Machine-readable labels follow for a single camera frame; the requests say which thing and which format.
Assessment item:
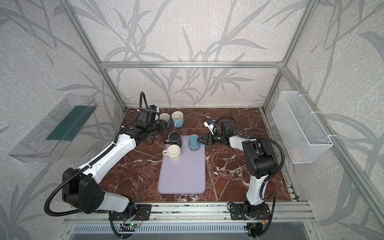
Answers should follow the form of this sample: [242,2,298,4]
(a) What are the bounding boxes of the lilac purple mug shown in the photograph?
[159,113,172,129]

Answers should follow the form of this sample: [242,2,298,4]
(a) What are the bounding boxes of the light blue mug front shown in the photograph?
[171,111,184,128]

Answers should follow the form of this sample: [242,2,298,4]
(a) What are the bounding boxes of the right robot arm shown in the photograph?
[198,117,285,218]

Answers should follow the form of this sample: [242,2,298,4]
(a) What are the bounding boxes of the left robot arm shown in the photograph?
[44,92,167,218]

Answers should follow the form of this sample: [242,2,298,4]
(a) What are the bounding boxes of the black mug white rim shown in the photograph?
[163,131,183,148]

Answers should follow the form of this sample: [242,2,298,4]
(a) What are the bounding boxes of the cream white mug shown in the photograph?
[163,145,182,162]

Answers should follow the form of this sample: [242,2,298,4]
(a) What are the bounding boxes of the lilac rectangular tray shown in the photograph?
[158,136,206,194]

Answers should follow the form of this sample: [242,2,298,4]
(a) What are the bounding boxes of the small green circuit board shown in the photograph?
[120,223,141,232]

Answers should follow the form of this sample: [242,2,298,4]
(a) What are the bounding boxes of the white slotted vent strip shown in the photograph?
[73,223,246,234]

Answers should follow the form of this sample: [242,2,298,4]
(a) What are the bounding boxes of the aluminium front rail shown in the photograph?
[62,201,316,224]

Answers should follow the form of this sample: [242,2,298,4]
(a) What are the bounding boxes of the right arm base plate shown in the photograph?
[227,202,271,221]

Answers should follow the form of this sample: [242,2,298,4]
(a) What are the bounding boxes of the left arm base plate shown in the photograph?
[111,203,152,221]

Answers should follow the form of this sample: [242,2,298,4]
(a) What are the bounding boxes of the white wire mesh basket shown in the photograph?
[272,91,334,164]

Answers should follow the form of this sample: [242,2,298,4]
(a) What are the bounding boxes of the clear plastic wall bin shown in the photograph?
[9,94,98,163]

